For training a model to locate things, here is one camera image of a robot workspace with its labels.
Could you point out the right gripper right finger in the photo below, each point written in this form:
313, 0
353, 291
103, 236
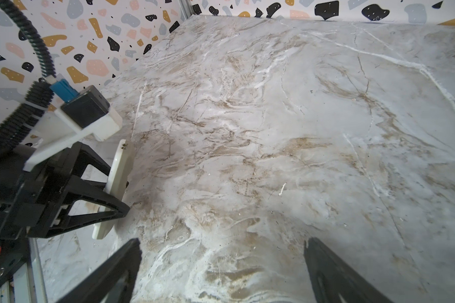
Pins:
333, 280

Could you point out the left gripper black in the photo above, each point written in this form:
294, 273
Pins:
50, 200

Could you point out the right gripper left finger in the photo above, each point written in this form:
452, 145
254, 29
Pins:
114, 280

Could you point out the white remote control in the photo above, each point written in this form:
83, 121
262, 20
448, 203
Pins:
116, 184

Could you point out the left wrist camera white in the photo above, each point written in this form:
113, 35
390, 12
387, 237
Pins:
82, 114

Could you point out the aluminium mounting rail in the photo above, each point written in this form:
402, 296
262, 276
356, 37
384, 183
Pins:
21, 275

